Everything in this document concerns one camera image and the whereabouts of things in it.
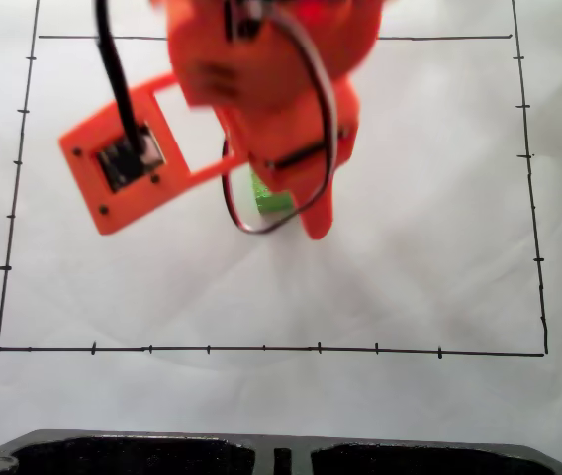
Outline black USB cable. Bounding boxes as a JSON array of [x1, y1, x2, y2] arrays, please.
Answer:
[[93, 0, 152, 160]]

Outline white paper sheet with lines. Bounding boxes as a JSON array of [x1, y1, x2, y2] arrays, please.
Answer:
[[0, 0, 562, 450]]

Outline black camera circuit board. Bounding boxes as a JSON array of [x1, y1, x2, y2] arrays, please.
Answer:
[[94, 123, 168, 194]]

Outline white red black servo cable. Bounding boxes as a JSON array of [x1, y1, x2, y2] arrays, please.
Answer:
[[220, 0, 340, 236]]

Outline orange camera mount plate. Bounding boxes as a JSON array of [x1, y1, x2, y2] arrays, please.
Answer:
[[57, 70, 251, 237]]

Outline green foam block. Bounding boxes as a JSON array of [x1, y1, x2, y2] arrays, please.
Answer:
[[251, 169, 296, 216]]

